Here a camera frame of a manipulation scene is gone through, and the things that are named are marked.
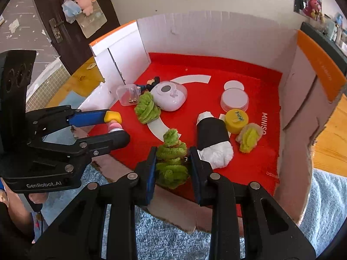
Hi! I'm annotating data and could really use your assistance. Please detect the blonde girl figurine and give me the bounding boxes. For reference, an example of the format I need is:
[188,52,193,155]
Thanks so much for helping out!
[104,110,123,133]

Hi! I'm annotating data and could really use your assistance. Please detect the clear plastic capsule case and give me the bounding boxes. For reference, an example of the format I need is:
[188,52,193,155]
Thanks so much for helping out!
[116,84,141,106]

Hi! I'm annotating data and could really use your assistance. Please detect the green yarn ball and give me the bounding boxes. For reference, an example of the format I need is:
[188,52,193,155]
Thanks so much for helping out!
[134,92,161,124]

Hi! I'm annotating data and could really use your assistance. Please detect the small yellow-green plush toy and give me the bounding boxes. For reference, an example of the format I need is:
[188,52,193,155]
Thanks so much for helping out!
[236,123,263,153]

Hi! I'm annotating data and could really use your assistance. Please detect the green twisted yarn bundle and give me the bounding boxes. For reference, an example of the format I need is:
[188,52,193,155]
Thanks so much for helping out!
[155,128,189,190]

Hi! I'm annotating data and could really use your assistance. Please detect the black roll with white paper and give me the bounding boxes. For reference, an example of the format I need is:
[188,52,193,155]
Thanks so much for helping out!
[196,112,234,170]

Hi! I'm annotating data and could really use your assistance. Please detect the black-haired boy figurine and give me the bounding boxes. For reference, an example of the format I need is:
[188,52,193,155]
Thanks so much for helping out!
[137,76,160,93]

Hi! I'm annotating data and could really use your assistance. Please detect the pink mini printer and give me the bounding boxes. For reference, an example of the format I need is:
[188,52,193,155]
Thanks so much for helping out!
[150,81,188,112]

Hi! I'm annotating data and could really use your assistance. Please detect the white round lid container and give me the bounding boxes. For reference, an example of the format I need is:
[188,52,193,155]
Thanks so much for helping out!
[221,88,249,112]

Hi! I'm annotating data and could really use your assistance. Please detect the person's left hand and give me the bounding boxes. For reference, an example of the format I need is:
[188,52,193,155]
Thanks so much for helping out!
[1,178,49,210]

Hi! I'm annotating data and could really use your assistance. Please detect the light blue fluffy towel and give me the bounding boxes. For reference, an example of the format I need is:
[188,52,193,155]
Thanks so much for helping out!
[42,169,346,259]

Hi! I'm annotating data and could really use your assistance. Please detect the small tag on table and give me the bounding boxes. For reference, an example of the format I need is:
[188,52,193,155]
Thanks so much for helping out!
[87,63,97,70]

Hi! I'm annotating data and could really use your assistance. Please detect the dark wooden door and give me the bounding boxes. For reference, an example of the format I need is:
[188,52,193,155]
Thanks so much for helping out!
[28,0,121,75]

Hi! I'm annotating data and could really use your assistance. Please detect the pink plush toys on door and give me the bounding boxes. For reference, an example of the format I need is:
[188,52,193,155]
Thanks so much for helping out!
[62,0,96,24]

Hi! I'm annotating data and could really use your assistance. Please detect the orange cardboard box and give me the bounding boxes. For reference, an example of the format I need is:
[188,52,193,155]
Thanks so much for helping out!
[81,11,346,223]

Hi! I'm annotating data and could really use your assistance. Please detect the cluttered side table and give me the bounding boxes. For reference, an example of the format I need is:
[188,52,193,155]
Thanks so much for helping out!
[300,16,346,76]

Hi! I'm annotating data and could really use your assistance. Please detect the pink rabbit plush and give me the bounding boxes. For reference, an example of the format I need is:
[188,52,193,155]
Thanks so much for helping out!
[303,0,322,21]

